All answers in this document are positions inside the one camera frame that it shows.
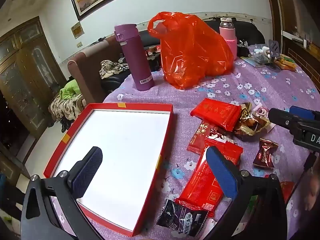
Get person's right hand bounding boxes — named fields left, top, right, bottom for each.
left=306, top=172, right=320, bottom=212

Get black leather sofa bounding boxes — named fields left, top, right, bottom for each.
left=202, top=19, right=265, bottom=44

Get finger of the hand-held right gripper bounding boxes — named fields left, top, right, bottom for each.
left=289, top=106, right=316, bottom=121
left=268, top=107, right=302, bottom=137

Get small black bag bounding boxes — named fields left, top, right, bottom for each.
left=236, top=40, right=250, bottom=57

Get gold foil snack packet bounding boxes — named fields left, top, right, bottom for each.
left=235, top=102, right=253, bottom=120

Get yellow packets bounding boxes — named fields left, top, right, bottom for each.
left=276, top=54, right=297, bottom=71

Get small red packet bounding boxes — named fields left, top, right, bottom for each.
left=280, top=181, right=296, bottom=203

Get wooden cabinet with glass doors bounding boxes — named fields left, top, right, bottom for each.
left=0, top=16, right=68, bottom=140

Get checked cloth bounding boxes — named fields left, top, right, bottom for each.
left=99, top=60, right=129, bottom=79

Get clear gold-edged snack packet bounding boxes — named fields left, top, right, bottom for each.
left=234, top=115, right=272, bottom=142

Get yellow wall plaque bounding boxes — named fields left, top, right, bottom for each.
left=71, top=21, right=83, bottom=39

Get large red snack packet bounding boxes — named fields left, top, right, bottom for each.
left=174, top=152, right=225, bottom=218

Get purple thermos flask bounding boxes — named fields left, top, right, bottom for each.
left=114, top=24, right=155, bottom=91

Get red box with white inside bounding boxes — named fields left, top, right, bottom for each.
left=43, top=102, right=174, bottom=237

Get bright red snack packet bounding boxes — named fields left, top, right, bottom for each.
left=190, top=98, right=242, bottom=132

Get red snack packet white drawing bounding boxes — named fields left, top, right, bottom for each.
left=204, top=131, right=244, bottom=170

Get light blue booklet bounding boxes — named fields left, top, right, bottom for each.
left=240, top=55, right=267, bottom=68

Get green blanket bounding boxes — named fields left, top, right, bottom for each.
left=59, top=79, right=82, bottom=100

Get clear bag of white items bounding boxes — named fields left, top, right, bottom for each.
left=254, top=44, right=272, bottom=62

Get dark red candy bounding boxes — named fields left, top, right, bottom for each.
left=252, top=138, right=279, bottom=168

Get pink candy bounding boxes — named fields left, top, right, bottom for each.
left=251, top=105, right=269, bottom=117

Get bottle with pink sleeve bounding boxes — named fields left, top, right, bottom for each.
left=219, top=17, right=237, bottom=60

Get orange-red plastic bag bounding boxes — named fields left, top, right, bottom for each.
left=147, top=12, right=235, bottom=90

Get black snack packet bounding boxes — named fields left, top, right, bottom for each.
left=156, top=199, right=209, bottom=237

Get dark red gold-lettered snack packet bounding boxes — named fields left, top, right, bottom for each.
left=187, top=121, right=220, bottom=155

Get purple floral tablecloth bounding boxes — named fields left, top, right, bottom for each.
left=50, top=42, right=320, bottom=240

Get brown sofa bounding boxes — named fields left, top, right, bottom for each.
left=67, top=34, right=130, bottom=105

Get wooden sideboard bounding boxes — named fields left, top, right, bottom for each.
left=282, top=30, right=320, bottom=88

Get beige patterned blanket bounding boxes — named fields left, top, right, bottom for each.
left=48, top=94, right=87, bottom=124

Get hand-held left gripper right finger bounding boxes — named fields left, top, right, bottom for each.
left=204, top=145, right=288, bottom=240

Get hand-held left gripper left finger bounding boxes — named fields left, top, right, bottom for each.
left=20, top=146, right=110, bottom=240

